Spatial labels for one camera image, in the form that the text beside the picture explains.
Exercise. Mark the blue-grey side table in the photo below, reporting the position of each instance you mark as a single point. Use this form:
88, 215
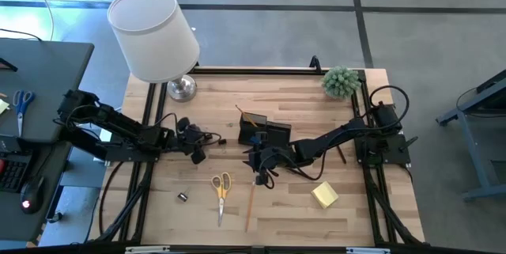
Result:
470, 107

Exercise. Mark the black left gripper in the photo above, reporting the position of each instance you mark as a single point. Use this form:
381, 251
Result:
191, 137

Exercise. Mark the black caster foot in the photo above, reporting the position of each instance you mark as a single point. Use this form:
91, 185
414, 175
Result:
55, 217

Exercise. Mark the small yellow note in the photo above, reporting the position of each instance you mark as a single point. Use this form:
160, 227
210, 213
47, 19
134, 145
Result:
3, 106

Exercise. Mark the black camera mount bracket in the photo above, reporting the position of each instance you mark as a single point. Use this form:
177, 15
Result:
315, 66

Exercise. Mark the black mesh desk organizer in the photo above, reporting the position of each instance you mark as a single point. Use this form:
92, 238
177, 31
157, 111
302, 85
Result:
276, 131

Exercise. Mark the thin black desk object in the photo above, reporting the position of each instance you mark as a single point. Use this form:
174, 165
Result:
8, 65

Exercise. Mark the black frame side rail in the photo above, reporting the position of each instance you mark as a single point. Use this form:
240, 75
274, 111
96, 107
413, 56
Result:
366, 88
355, 101
162, 93
149, 95

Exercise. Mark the yellow sticky note pad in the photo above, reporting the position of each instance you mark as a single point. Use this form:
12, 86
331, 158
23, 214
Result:
325, 194

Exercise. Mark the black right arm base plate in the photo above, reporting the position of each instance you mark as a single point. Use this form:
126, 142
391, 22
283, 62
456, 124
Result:
391, 155

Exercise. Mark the dark grey desk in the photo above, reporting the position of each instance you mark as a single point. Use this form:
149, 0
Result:
47, 72

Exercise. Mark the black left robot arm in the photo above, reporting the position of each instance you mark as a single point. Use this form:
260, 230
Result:
118, 124

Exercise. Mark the orange wooden pencil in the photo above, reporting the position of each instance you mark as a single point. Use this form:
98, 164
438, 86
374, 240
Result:
246, 116
249, 206

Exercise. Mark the black table edge rail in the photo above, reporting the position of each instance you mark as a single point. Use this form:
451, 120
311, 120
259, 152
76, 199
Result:
217, 251

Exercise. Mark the white shade table lamp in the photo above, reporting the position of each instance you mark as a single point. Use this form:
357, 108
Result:
154, 36

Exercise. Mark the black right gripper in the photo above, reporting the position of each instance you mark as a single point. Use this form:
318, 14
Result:
273, 159

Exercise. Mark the black computer mouse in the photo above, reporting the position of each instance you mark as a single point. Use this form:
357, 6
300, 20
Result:
33, 190

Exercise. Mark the green artificial plant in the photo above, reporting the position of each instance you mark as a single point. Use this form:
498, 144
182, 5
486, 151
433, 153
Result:
340, 83

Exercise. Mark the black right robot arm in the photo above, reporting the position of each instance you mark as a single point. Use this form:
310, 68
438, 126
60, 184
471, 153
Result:
328, 139

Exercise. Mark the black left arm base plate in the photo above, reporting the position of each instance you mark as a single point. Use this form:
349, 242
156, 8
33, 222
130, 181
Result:
130, 156

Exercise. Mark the black keyboard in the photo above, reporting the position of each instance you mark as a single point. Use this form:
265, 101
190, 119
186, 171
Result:
12, 175

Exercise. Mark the blue eraser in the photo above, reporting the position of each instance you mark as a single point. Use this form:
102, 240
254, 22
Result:
259, 141

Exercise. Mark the white edge bracket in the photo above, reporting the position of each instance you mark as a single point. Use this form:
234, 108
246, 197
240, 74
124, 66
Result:
146, 249
367, 251

